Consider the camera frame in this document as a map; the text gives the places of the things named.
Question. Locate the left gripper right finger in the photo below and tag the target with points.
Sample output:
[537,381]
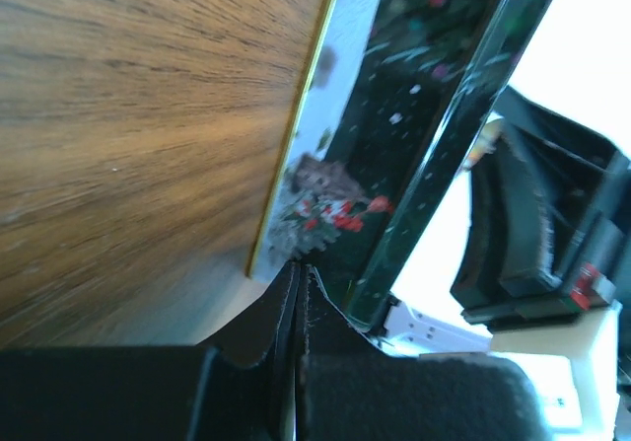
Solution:
[348,389]

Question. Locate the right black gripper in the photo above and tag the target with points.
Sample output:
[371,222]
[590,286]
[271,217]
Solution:
[549,235]

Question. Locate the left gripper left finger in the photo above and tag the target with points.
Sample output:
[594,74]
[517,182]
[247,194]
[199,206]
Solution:
[228,387]

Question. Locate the gold tin of gummies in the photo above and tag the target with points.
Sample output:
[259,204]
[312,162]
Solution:
[396,96]

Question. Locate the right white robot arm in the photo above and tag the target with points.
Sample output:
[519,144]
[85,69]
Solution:
[581,366]

